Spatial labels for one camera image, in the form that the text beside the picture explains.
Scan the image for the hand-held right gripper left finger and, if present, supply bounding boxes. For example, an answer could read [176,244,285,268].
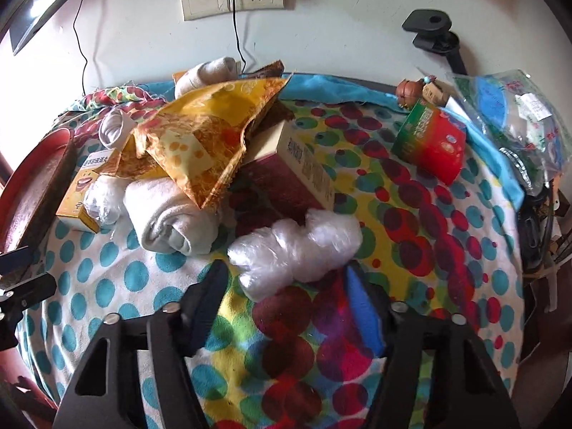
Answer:
[54,259,230,429]

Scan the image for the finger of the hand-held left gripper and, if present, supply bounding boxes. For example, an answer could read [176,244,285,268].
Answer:
[0,247,33,274]
[0,273,57,322]

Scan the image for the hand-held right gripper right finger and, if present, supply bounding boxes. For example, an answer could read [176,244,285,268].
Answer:
[345,262,521,429]

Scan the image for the red round basket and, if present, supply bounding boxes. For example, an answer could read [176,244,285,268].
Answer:
[0,127,78,253]

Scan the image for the large white towel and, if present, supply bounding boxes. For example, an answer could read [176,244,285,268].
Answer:
[124,173,221,256]

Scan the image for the clear plastic bundle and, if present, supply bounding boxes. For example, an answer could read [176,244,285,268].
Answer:
[227,208,364,301]

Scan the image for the yellow snack bag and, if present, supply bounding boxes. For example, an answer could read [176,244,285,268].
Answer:
[133,75,294,212]

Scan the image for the brown snack bag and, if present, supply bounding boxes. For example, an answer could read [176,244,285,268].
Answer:
[248,60,285,82]

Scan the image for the dark tangled objects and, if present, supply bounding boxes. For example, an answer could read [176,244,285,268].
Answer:
[518,179,572,287]

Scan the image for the colourful dotted blanket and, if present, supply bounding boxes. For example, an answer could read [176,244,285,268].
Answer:
[18,70,527,429]

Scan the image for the yellow box with cup picture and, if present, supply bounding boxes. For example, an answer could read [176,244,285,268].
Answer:
[55,149,122,234]

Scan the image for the small plastic wrapped bundle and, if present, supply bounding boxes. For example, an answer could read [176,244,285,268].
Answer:
[84,175,127,225]

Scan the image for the maroon and white box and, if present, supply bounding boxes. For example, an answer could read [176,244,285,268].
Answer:
[240,120,337,216]

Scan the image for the rolled white sock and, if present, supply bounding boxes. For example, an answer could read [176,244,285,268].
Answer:
[173,56,243,100]
[98,109,135,149]

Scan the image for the red and green box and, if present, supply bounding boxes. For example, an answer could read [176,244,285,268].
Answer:
[391,98,468,185]

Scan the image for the green red dotted cloth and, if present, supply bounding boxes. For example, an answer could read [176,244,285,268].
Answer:
[79,82,153,113]

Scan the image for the small brown toy figure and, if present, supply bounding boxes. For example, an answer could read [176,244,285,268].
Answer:
[422,78,453,109]

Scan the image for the clear plastic bag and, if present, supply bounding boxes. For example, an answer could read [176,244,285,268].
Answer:
[450,69,572,198]

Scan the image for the thin black cable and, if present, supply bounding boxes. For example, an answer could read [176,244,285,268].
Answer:
[72,0,89,99]

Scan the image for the black adapter cable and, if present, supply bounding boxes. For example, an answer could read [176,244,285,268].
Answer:
[231,0,248,74]

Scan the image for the black clamp mount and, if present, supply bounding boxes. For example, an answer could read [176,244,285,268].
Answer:
[401,9,468,76]

